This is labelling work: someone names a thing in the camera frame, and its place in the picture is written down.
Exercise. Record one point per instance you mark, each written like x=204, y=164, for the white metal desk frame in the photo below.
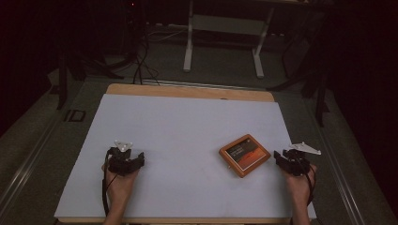
x=225, y=28

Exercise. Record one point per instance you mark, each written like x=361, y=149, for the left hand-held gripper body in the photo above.
x=120, y=162

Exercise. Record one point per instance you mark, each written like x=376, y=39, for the black metal stand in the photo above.
x=319, y=93
x=62, y=81

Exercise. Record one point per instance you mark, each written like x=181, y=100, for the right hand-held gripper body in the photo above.
x=297, y=162

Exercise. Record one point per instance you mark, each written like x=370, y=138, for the metal floor rail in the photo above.
x=341, y=175
x=28, y=168

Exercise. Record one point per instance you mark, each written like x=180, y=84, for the person's right hand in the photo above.
x=298, y=187

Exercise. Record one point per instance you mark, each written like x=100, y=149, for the person's left hand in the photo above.
x=120, y=187

